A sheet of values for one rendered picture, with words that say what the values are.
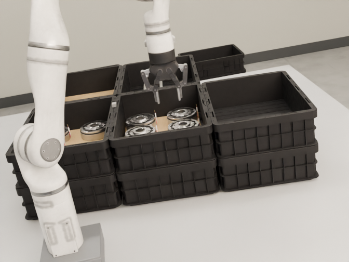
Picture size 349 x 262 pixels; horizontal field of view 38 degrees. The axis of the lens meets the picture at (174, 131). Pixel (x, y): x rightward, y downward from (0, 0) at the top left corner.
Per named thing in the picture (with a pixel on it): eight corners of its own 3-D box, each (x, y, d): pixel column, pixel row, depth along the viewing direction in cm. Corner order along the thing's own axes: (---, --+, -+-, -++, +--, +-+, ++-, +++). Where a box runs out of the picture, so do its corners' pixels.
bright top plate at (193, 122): (201, 129, 162) (201, 127, 162) (170, 135, 161) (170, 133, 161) (195, 118, 171) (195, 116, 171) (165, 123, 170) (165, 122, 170)
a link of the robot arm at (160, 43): (175, 41, 151) (172, 20, 149) (177, 50, 141) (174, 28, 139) (145, 46, 151) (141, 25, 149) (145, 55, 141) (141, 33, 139)
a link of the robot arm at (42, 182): (4, 130, 119) (24, 194, 126) (25, 138, 112) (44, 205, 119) (38, 116, 125) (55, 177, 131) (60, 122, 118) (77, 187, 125)
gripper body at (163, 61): (145, 52, 141) (151, 85, 144) (176, 48, 141) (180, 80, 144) (145, 46, 148) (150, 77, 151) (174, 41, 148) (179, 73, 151)
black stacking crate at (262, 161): (321, 181, 153) (320, 145, 148) (221, 195, 153) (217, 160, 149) (288, 129, 190) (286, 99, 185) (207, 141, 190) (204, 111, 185)
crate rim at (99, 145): (109, 148, 146) (107, 141, 145) (5, 164, 146) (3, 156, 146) (118, 101, 183) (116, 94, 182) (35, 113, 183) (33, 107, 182)
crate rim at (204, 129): (213, 133, 145) (212, 125, 144) (109, 148, 146) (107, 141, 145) (201, 88, 182) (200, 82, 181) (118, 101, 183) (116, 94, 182)
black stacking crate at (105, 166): (115, 178, 150) (107, 142, 145) (15, 192, 150) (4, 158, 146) (122, 126, 186) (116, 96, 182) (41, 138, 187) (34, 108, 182)
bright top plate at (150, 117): (156, 123, 172) (155, 121, 172) (126, 128, 171) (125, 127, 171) (153, 113, 181) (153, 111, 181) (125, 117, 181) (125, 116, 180)
